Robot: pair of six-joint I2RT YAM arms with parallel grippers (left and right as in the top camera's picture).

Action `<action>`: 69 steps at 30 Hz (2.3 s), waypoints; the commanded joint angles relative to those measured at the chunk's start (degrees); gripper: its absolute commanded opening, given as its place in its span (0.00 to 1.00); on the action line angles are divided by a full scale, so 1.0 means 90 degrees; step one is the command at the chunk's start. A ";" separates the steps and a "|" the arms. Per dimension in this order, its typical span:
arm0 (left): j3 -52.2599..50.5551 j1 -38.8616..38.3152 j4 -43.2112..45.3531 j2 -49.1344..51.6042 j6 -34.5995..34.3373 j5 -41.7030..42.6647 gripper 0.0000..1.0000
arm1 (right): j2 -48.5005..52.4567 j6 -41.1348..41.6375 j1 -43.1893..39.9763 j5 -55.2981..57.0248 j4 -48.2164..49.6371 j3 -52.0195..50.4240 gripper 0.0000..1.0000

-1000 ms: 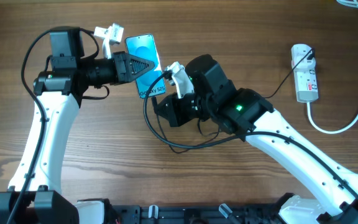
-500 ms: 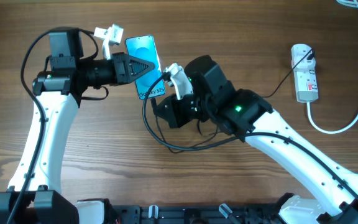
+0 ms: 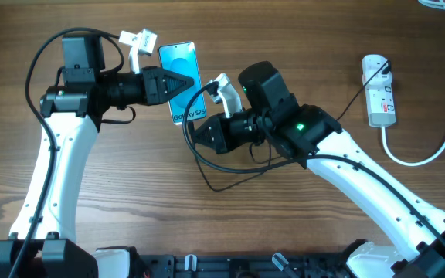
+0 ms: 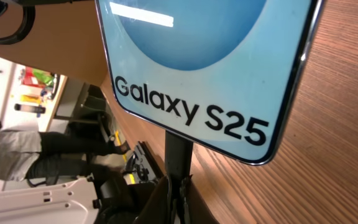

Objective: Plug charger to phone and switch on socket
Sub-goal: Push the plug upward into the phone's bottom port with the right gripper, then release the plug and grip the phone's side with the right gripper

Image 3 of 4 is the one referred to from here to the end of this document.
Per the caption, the blue Galaxy S25 smartphone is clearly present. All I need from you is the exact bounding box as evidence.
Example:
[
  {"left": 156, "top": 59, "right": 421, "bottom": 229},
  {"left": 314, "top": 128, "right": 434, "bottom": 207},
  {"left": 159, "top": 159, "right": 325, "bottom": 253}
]
[{"left": 158, "top": 42, "right": 202, "bottom": 125}]

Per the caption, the black USB charging cable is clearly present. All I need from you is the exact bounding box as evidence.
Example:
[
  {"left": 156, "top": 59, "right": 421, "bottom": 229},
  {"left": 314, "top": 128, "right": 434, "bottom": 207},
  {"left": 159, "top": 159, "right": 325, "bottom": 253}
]
[{"left": 189, "top": 59, "right": 392, "bottom": 193}]

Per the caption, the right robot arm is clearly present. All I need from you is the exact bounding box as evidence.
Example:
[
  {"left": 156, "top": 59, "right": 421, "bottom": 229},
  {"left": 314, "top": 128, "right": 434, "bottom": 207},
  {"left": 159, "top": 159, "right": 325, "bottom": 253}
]
[{"left": 182, "top": 61, "right": 445, "bottom": 277}]

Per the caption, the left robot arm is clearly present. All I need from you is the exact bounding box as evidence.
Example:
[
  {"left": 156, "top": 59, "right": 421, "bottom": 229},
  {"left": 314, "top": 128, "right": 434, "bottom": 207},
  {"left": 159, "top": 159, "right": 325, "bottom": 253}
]
[{"left": 0, "top": 27, "right": 194, "bottom": 277}]

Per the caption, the white power strip socket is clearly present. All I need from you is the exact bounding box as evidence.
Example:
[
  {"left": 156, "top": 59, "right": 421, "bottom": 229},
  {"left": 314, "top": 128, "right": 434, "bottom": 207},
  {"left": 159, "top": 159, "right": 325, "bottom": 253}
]
[{"left": 362, "top": 54, "right": 396, "bottom": 127}]

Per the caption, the black left camera cable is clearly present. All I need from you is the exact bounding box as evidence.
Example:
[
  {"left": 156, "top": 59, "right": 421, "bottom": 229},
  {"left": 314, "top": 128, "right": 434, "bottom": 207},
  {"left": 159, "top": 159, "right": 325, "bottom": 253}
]
[{"left": 8, "top": 26, "right": 137, "bottom": 278}]

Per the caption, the black camera cable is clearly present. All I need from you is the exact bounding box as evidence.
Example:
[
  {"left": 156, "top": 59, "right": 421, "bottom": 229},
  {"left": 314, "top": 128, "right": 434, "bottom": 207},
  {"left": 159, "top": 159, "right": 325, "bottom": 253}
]
[
  {"left": 182, "top": 80, "right": 445, "bottom": 267},
  {"left": 8, "top": 26, "right": 137, "bottom": 278}
]

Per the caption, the black right camera cable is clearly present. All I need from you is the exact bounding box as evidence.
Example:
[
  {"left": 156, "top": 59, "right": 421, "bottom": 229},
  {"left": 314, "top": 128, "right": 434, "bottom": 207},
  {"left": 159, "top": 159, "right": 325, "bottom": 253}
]
[{"left": 182, "top": 80, "right": 445, "bottom": 267}]

